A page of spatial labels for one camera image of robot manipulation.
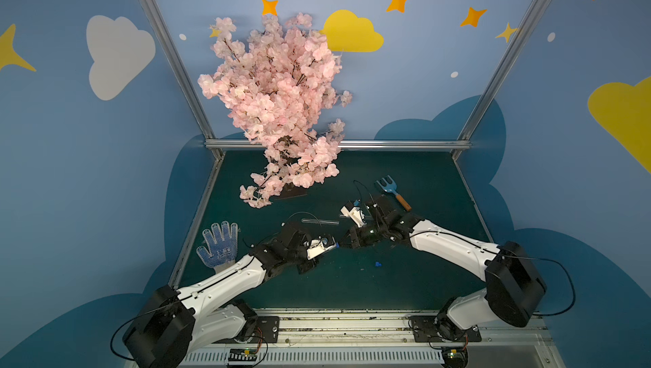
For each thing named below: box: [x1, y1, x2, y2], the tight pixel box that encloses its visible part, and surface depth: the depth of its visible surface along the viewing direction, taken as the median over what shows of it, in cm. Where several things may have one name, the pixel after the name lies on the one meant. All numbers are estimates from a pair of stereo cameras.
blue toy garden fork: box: [375, 174, 412, 212], surface depth 109 cm
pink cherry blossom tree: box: [197, 11, 353, 208], surface depth 72 cm
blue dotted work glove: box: [195, 220, 239, 274], surface depth 94 cm
